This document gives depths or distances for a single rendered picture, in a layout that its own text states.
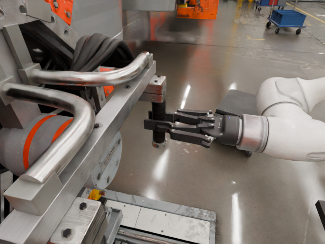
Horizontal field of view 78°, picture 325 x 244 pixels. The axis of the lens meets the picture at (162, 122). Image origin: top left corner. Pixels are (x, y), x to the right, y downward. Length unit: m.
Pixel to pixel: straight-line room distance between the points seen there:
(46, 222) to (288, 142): 0.46
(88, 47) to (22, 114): 0.18
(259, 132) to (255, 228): 0.93
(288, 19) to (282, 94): 5.21
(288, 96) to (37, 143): 0.58
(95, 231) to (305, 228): 1.36
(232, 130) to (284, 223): 1.03
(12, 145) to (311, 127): 0.60
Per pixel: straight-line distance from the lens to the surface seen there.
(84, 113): 0.26
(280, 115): 0.54
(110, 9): 1.08
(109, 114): 0.31
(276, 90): 0.64
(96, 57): 0.43
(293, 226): 1.47
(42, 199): 0.21
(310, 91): 0.65
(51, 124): 0.43
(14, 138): 0.46
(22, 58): 0.43
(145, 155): 1.60
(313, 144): 0.54
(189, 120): 0.54
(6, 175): 0.60
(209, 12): 3.90
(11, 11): 0.43
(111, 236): 1.11
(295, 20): 5.86
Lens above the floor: 1.15
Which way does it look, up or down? 37 degrees down
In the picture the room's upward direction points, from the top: straight up
